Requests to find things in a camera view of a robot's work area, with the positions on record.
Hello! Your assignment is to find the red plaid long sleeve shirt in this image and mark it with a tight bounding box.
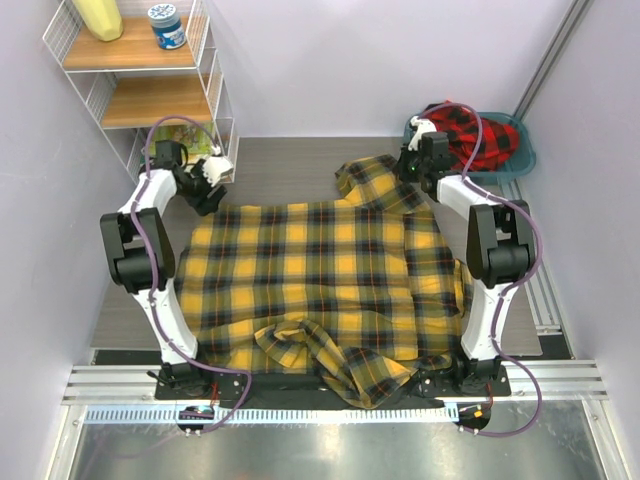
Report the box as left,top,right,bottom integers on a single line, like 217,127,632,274
419,106,520,172

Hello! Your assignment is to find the yellow plastic bottle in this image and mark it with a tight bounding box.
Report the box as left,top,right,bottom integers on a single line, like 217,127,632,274
73,0,124,42

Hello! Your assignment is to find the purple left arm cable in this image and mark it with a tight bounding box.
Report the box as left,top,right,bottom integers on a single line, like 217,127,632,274
130,115,254,434

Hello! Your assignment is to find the blue lidded jar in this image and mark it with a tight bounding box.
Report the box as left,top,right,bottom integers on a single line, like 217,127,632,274
147,3,186,50

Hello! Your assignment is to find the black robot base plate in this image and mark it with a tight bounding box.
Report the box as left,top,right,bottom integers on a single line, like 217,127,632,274
146,348,512,410

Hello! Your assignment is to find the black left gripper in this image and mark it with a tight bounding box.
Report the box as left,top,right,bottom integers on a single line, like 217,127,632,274
179,160,227,217

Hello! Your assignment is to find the green picture book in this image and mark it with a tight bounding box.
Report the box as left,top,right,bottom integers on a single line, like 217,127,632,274
149,124,212,156

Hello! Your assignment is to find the white wire shelf rack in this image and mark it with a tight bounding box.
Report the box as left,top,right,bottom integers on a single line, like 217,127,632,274
43,1,239,179

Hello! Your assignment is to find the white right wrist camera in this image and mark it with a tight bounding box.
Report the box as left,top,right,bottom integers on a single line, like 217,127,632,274
407,115,437,151

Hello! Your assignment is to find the white slotted cable duct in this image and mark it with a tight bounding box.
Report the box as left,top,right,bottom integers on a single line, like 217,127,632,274
84,403,459,426

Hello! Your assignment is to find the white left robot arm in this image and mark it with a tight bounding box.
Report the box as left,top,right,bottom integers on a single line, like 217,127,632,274
100,140,234,399

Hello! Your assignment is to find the teal plastic basket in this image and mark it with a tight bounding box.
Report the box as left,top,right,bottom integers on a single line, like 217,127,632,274
403,110,537,186

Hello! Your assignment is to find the aluminium frame rail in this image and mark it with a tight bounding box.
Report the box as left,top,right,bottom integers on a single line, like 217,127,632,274
513,0,594,121

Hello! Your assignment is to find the stack of books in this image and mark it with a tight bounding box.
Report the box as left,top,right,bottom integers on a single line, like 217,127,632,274
136,144,234,189

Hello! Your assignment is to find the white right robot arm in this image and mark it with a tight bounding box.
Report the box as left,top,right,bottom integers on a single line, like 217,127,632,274
397,132,537,395

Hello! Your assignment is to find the yellow plaid long sleeve shirt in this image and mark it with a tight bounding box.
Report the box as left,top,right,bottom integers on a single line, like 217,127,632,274
175,155,472,409

